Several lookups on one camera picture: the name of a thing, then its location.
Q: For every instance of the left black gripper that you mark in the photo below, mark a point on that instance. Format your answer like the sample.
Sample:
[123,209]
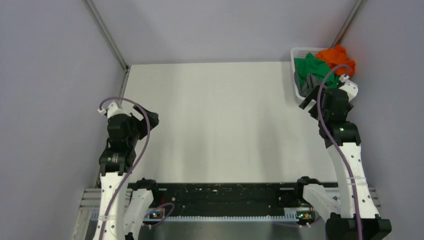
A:
[143,122]

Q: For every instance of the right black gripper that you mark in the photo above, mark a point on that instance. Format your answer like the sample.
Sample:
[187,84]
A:
[313,96]

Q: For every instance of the green t shirt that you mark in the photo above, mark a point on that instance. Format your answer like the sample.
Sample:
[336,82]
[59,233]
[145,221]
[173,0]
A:
[310,64]

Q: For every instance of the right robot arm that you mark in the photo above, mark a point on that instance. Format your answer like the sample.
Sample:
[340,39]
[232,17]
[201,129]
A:
[354,216]

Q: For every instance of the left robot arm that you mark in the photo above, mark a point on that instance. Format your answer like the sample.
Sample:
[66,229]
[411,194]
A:
[113,222]

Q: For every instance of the grey t shirt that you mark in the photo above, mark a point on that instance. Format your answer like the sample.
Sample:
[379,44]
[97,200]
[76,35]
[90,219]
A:
[307,85]

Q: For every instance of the orange t shirt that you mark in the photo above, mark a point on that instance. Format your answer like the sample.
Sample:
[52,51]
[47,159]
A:
[337,56]

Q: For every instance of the white plastic basket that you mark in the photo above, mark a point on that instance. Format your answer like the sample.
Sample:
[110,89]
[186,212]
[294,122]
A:
[301,53]

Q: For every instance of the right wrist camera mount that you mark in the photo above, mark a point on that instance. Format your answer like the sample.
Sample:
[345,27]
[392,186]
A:
[348,86]

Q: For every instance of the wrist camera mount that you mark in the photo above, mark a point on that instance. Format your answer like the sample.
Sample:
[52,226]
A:
[348,86]
[113,109]

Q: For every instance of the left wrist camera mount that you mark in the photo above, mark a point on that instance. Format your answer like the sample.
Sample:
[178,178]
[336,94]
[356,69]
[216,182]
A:
[113,109]

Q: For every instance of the right aluminium frame post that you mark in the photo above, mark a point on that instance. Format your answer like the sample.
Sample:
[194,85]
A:
[358,5]

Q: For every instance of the aluminium frame post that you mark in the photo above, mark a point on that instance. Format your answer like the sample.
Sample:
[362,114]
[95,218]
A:
[104,31]
[358,5]

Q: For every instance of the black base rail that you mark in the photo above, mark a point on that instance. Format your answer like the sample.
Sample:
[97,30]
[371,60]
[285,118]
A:
[224,202]

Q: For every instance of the left aluminium frame post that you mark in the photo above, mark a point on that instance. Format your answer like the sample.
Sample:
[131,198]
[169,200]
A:
[104,31]

